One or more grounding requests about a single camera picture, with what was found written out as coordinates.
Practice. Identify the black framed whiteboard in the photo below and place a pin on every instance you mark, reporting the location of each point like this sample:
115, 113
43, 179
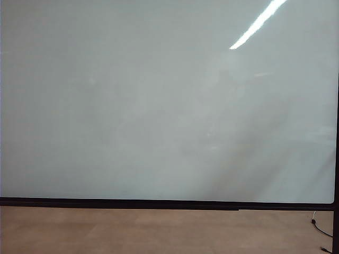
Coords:
132, 105

